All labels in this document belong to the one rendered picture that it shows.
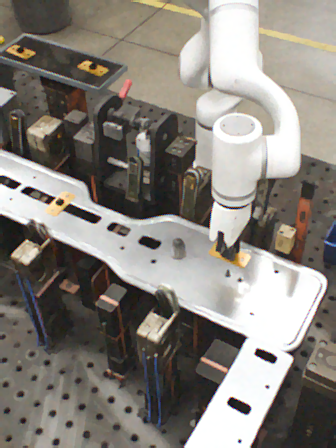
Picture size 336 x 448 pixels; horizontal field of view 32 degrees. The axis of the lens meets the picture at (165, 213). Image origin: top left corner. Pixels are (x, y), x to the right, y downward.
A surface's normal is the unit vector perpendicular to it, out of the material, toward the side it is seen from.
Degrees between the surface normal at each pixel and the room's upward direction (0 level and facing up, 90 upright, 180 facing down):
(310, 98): 0
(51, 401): 0
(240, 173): 90
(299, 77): 0
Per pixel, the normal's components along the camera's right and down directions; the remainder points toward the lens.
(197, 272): -0.04, -0.70
